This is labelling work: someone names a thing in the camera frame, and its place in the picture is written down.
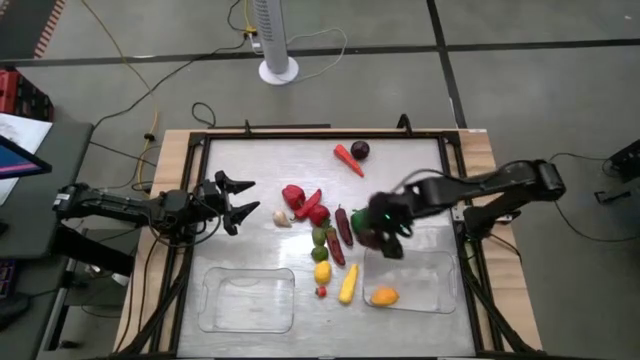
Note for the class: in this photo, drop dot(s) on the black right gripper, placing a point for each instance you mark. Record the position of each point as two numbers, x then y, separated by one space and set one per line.
387 212

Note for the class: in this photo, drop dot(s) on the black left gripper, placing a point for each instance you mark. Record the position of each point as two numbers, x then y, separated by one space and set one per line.
212 202

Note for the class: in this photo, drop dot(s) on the dark purple plum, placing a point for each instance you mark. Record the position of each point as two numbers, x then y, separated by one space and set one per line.
369 240

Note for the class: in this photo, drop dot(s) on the white garlic bulb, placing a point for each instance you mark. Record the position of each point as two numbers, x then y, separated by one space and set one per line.
281 218

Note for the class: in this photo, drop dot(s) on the red bell pepper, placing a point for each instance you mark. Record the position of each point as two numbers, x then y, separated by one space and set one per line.
293 196

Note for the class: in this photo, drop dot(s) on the yellow corn cob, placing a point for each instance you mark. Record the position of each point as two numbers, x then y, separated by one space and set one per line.
348 284

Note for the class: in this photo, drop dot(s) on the long red pepper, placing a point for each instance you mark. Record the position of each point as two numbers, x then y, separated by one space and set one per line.
308 204

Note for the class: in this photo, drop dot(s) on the green lime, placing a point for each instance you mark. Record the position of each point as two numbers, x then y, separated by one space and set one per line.
318 236
319 253

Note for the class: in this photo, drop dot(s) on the yellow lemon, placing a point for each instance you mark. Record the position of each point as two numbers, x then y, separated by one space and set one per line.
323 272

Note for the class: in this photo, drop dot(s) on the small red tomato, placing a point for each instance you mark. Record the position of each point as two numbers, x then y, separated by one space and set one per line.
321 291

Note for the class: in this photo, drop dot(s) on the orange carrot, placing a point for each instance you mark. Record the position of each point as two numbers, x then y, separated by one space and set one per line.
348 160

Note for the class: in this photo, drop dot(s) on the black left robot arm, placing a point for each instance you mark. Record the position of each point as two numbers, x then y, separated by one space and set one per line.
110 205

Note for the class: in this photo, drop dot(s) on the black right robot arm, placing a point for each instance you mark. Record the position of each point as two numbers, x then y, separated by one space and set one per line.
490 187

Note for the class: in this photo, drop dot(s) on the clear plastic bin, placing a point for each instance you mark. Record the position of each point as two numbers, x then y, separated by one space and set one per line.
425 285
245 300

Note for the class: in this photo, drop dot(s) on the orange mango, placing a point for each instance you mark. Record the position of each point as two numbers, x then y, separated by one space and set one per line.
384 296

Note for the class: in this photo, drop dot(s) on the wooden table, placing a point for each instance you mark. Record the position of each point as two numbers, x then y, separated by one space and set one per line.
170 155

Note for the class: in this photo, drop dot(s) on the purple onion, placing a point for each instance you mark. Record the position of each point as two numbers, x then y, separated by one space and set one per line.
360 149

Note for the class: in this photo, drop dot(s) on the white tower fan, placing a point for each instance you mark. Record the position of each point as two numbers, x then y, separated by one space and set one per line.
274 45

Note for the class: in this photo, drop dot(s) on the dark grey desk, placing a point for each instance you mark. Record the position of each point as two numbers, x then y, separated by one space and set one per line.
45 210

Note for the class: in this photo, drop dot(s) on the computer monitor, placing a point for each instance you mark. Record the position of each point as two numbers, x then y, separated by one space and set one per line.
20 161

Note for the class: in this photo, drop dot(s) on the white paper sheet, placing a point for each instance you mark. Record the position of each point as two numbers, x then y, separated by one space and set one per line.
25 130

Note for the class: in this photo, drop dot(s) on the red crate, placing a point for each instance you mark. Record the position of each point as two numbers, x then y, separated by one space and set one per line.
22 95

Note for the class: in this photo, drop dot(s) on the black floor device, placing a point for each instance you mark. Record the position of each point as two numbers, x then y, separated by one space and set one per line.
622 167

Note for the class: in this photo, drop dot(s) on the black mat orange edge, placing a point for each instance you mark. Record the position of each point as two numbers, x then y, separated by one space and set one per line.
25 25

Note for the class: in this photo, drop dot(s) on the black aluminium table frame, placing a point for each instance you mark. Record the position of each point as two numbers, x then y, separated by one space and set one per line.
197 165

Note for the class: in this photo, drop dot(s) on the grey metal base plate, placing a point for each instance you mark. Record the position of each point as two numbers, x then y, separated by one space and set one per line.
459 211

